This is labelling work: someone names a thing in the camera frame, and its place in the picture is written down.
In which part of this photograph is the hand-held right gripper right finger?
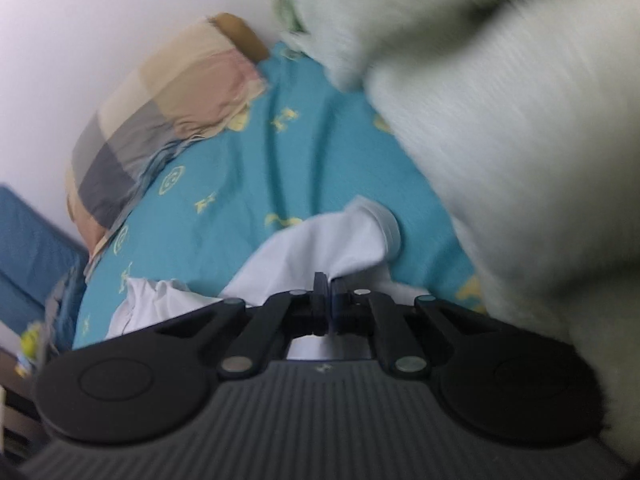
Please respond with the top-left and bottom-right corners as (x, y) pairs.
(330, 277), (503, 378)

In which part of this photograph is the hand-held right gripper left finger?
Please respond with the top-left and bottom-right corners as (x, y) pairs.
(155, 271), (332, 378)

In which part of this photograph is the white garment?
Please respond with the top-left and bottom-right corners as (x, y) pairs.
(105, 196), (433, 361)

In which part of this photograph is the teal printed bed sheet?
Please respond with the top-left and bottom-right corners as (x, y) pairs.
(72, 42), (488, 351)

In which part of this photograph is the plaid pillow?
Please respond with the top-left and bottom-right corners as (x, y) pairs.
(65, 17), (271, 256)

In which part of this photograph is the pale green fleece blanket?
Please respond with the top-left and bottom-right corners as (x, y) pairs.
(267, 0), (640, 456)

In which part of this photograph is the grey cloth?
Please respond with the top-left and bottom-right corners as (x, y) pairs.
(45, 270), (86, 356)

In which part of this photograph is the brown cushion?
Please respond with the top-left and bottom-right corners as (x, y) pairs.
(207, 12), (271, 63)

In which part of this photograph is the blue covered chair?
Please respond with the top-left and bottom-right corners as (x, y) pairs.
(0, 185), (91, 306)
(0, 277), (56, 333)

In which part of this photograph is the green plush toy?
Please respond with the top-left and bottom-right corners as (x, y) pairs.
(17, 322), (48, 376)

